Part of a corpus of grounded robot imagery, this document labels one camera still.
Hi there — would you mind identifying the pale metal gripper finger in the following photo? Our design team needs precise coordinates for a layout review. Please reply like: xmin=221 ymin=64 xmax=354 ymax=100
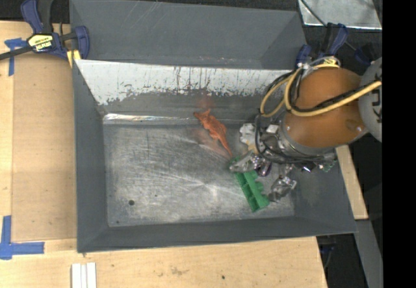
xmin=267 ymin=175 xmax=298 ymax=203
xmin=228 ymin=153 xmax=261 ymax=174

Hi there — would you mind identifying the green toy block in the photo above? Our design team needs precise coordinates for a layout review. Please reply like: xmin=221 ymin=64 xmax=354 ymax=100
xmin=232 ymin=155 xmax=270 ymax=213

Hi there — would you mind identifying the orange toy dinosaur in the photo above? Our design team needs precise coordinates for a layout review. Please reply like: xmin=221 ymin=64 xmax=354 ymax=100
xmin=193 ymin=109 xmax=234 ymax=158

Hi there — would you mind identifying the grey metal bin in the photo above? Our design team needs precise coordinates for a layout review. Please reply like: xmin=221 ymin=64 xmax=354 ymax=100
xmin=68 ymin=0 xmax=359 ymax=254

